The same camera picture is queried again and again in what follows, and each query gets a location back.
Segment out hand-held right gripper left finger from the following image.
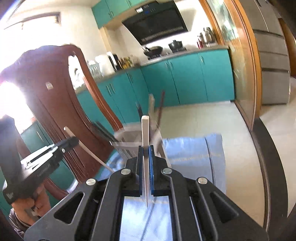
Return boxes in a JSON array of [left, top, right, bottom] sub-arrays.
[[23, 145, 145, 241]]

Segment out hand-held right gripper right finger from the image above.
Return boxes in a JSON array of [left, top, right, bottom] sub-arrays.
[[149, 145, 270, 241]]

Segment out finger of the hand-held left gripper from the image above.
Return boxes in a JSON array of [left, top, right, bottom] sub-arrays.
[[52, 136, 79, 153]]

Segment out white plastic utensil holder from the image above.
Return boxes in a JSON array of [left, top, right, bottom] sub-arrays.
[[110, 124, 172, 167]]

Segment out person's left forearm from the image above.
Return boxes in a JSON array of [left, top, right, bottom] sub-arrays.
[[8, 210, 35, 239]]

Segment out person's left hand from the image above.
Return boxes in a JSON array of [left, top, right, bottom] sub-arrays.
[[9, 184, 52, 226]]

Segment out brown wooden chair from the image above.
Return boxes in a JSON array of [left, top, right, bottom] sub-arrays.
[[0, 44, 124, 195]]

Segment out blue striped cloth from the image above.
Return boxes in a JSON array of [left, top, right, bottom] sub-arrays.
[[102, 133, 227, 241]]

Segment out dark red chopstick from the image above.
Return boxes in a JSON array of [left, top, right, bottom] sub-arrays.
[[155, 90, 166, 132]]

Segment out white dish rack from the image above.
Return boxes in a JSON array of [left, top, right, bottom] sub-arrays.
[[87, 61, 102, 78]]

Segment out white kitchen appliance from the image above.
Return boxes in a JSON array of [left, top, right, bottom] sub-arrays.
[[94, 54, 111, 76]]

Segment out black kitchen appliance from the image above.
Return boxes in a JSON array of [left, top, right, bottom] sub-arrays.
[[106, 52, 119, 71]]

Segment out group of condiment bottles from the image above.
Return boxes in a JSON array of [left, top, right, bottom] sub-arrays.
[[118, 57, 133, 69]]

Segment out teal lower kitchen cabinets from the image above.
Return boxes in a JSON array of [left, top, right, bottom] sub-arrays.
[[21, 47, 236, 144]]

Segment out teal kitchen cabinets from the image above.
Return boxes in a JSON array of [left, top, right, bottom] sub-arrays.
[[91, 0, 162, 29], [21, 47, 236, 144]]

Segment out black gas stove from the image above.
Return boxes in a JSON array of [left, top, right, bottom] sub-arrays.
[[148, 47, 188, 60]]

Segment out black wok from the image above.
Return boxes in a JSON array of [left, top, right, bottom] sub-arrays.
[[142, 45, 163, 58]]

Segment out black cooking pot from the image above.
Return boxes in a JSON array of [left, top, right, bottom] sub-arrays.
[[168, 40, 184, 52]]

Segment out grey kitchen countertop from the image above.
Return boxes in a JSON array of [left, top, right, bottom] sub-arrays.
[[74, 45, 229, 93]]

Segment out teal upper kitchen cabinets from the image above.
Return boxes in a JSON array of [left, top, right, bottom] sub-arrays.
[[91, 0, 162, 29]]

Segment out wooden framed glass door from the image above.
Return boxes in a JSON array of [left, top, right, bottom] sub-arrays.
[[200, 0, 263, 132]]

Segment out black range hood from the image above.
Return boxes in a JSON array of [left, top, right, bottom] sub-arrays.
[[121, 0, 188, 45]]

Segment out steel stock pot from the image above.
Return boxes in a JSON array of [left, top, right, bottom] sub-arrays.
[[203, 27, 216, 44]]

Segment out grey refrigerator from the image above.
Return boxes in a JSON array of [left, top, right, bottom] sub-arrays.
[[239, 0, 292, 106]]

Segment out window frame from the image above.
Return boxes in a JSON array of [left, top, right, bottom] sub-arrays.
[[3, 11, 62, 30]]

